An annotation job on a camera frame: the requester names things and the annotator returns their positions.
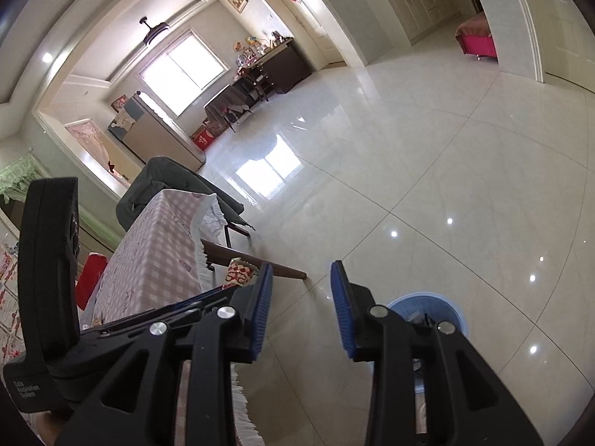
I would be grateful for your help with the toys on desk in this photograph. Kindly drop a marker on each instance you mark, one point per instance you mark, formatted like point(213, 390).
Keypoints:
point(258, 46)

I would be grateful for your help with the brown wooden table leg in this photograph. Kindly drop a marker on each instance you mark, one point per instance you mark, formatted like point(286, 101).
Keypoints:
point(260, 265)

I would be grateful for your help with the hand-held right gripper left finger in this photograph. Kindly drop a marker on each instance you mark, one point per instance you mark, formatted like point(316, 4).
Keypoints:
point(260, 306)

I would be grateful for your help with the ceiling fan light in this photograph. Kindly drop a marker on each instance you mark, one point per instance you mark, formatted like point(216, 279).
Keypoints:
point(154, 32)

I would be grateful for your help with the dark wooden desk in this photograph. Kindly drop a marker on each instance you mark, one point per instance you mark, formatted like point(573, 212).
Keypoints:
point(290, 67)

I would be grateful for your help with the table with grey cloth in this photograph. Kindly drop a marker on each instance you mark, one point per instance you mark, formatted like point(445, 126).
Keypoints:
point(227, 102)

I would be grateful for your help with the green door curtain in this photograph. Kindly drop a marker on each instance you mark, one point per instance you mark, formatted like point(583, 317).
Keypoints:
point(16, 179)

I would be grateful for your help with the wooden chair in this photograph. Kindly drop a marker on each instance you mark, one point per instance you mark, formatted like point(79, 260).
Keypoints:
point(258, 83)

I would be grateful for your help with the white cabinets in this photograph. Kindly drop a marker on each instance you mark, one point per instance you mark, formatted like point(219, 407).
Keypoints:
point(418, 0)

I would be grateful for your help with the pink bed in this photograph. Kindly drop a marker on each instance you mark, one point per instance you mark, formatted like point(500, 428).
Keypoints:
point(476, 37)

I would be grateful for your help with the pink checked tablecloth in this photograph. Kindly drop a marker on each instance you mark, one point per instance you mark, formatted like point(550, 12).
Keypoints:
point(153, 251)

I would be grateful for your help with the wall of certificates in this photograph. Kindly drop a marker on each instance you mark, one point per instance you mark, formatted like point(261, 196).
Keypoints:
point(9, 297)

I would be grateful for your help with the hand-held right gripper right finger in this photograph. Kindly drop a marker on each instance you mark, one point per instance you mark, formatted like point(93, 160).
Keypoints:
point(343, 311)

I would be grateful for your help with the pink curtain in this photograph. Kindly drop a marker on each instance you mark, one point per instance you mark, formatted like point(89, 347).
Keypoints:
point(97, 148)

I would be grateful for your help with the window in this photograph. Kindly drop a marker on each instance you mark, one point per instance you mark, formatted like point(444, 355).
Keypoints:
point(186, 72)

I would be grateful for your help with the red and white box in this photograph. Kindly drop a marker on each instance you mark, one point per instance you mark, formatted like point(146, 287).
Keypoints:
point(239, 273)

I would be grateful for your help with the grey covered chair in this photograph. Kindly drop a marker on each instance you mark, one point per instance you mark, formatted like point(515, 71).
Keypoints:
point(153, 179)

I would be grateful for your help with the red chair cover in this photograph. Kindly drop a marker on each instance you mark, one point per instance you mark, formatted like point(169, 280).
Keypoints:
point(90, 281)

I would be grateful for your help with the red cardboard box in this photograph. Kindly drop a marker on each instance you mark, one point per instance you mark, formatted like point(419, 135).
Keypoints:
point(204, 138)

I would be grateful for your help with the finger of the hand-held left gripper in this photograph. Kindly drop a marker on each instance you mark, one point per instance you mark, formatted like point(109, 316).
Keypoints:
point(153, 317)

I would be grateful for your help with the refrigerator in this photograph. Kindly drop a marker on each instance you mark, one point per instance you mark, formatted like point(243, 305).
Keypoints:
point(153, 134)

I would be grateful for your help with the blue trash bin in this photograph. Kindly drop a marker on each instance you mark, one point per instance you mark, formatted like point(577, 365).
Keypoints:
point(409, 304)

